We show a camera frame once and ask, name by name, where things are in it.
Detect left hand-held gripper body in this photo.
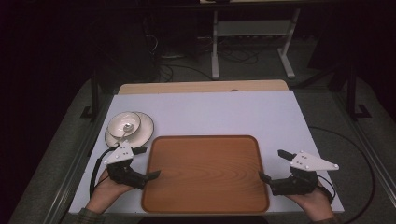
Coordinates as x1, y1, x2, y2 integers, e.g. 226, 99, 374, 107
103, 140, 148, 191

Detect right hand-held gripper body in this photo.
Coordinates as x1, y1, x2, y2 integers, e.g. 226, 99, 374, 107
270, 150, 340, 197

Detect person's left hand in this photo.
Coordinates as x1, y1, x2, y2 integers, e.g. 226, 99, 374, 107
85, 169, 135, 215

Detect person's right hand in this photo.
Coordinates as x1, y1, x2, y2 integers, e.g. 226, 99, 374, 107
286, 182, 336, 222

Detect white plate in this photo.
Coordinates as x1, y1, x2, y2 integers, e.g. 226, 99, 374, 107
105, 111, 155, 149

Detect metal spoon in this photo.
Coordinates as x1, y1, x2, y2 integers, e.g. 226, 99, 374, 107
118, 122, 135, 143

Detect white bowl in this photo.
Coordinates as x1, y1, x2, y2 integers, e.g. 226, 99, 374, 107
106, 111, 142, 139

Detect brown wooden tray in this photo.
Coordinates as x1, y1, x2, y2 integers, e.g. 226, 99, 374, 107
140, 134, 271, 215

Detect black metal stand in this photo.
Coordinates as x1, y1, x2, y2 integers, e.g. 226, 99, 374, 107
345, 63, 373, 121
79, 73, 102, 120

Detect light wooden table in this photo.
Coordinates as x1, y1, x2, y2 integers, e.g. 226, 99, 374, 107
118, 79, 290, 96

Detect white table board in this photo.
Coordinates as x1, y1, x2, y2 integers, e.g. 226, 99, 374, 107
68, 90, 346, 216

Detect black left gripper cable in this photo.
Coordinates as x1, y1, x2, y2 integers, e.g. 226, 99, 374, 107
89, 145, 120, 198

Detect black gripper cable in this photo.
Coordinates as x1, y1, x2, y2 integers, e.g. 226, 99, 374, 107
317, 175, 337, 203
89, 145, 120, 198

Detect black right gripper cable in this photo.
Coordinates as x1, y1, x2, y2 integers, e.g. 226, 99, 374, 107
317, 175, 337, 203

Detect aluminium frame rail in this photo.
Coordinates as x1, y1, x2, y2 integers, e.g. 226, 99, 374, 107
330, 92, 396, 200
41, 94, 114, 224

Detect long black floor cable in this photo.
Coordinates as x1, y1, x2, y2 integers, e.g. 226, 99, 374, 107
307, 125, 376, 224

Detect white metal desk frame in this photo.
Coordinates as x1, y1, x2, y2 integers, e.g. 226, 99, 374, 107
210, 8, 302, 81

